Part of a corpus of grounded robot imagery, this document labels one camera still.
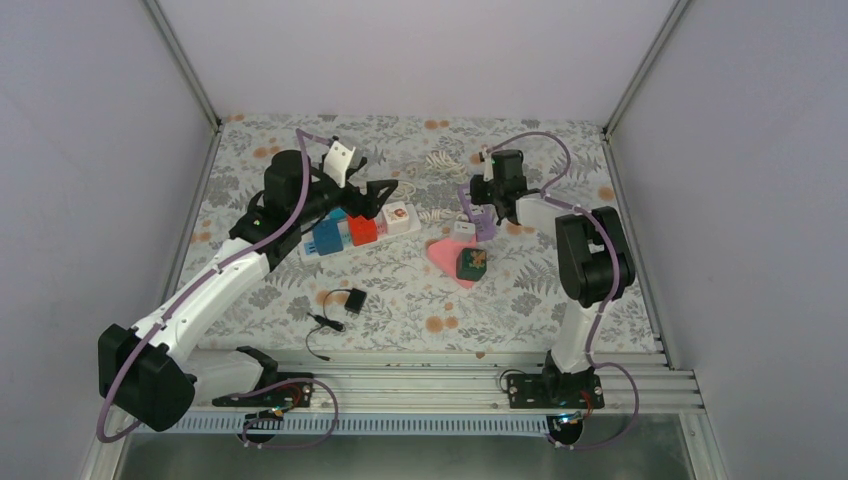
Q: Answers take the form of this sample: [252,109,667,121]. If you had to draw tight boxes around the white braided cable bundle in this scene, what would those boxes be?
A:
[420,149,472,225]

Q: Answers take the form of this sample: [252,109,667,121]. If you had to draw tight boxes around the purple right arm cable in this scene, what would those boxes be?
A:
[460,131,641,452]

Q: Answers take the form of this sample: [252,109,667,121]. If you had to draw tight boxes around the dark green cube socket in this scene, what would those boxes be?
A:
[456,248,488,282]

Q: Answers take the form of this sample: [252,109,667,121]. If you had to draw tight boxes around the white tiger cube socket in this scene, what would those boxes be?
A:
[381,201,411,235]

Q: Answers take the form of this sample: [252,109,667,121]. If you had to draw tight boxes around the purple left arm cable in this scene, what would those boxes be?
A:
[95,128,340,452]

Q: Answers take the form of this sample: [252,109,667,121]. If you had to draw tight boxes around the pink power strip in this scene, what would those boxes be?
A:
[427,237,478,289]

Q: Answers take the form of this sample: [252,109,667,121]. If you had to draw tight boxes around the orange cube socket adapter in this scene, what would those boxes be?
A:
[347,216,378,247]

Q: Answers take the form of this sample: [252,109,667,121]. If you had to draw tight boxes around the floral patterned table mat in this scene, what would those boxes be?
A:
[181,114,615,353]

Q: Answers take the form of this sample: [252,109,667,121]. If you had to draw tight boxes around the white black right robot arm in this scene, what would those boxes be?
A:
[470,150,635,407]

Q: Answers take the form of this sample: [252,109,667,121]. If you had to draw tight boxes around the blue cube socket adapter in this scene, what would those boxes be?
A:
[312,220,343,256]

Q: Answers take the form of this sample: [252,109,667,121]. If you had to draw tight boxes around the white coiled power cable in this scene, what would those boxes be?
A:
[370,150,417,203]

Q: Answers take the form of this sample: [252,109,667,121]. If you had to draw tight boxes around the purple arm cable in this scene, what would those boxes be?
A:
[95,128,340,452]
[460,131,641,452]

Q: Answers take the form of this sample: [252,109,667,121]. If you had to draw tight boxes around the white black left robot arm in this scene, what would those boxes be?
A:
[97,145,398,432]

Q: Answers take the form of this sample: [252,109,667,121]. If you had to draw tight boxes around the aluminium front rail base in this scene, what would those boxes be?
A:
[105,351,705,435]

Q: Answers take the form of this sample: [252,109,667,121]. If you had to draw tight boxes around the purple power strip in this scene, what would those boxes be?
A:
[458,184,498,242]

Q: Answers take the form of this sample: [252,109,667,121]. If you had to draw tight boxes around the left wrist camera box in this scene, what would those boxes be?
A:
[321,139,367,188]

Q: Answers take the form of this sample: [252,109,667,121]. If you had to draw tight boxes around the black small charger with cable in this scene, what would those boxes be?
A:
[304,288,368,362]

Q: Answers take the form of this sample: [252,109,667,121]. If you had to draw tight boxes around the aluminium corner frame rail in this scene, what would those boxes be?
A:
[140,0,221,132]

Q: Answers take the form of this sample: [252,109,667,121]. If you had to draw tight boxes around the white long power strip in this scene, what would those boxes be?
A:
[297,201,421,263]

